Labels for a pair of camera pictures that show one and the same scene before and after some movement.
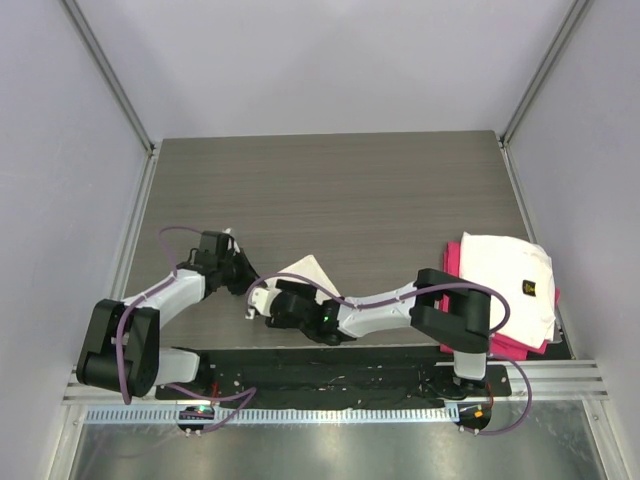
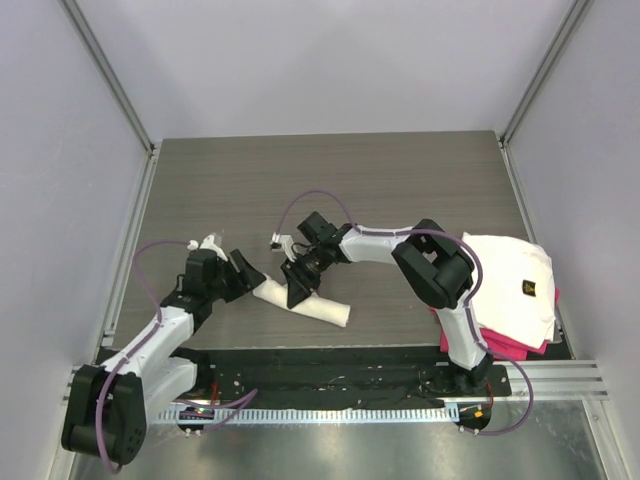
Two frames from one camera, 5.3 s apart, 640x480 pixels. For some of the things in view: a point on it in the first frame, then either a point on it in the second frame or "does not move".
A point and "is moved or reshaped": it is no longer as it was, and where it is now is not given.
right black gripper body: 305,292 -> 314,261
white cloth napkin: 310,269 is moved or reshaped
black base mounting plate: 339,377 does not move
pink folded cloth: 500,347 does not move
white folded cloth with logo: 520,276 does not move
